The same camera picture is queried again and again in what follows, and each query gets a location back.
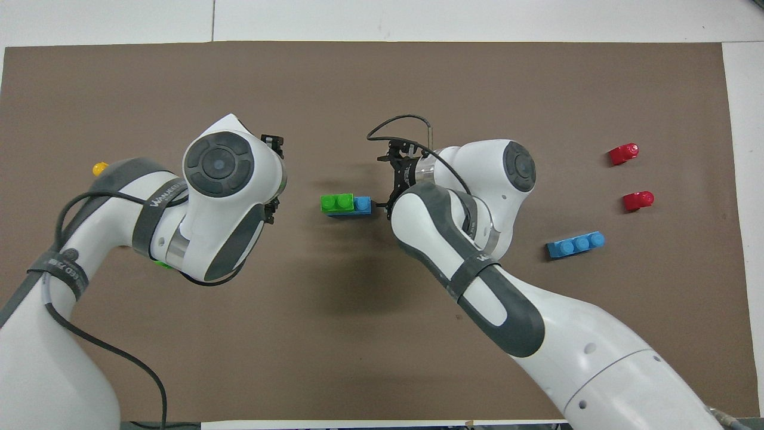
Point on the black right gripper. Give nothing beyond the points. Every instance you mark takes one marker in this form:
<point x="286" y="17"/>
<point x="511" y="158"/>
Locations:
<point x="404" y="173"/>

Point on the green two-stud brick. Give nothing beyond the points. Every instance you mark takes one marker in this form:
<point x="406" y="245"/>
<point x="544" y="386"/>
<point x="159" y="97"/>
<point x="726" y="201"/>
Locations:
<point x="337" y="203"/>
<point x="162" y="264"/>

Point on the blue three-stud brick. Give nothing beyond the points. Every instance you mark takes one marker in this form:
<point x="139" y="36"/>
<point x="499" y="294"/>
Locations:
<point x="362" y="205"/>
<point x="576" y="245"/>

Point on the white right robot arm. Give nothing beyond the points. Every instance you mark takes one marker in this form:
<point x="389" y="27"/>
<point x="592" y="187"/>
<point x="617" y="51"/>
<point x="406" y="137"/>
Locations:
<point x="597" y="358"/>

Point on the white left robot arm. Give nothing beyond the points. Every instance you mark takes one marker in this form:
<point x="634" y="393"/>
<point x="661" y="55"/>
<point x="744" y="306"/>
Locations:
<point x="221" y="164"/>

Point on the brown table mat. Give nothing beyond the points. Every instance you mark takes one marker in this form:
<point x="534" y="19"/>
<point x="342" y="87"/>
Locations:
<point x="358" y="334"/>

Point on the yellow two-stud brick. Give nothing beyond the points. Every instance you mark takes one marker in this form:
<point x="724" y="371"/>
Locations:
<point x="100" y="168"/>

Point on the red one-stud brick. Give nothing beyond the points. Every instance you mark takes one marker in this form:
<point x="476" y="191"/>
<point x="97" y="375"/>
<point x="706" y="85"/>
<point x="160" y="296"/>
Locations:
<point x="637" y="201"/>
<point x="624" y="154"/>

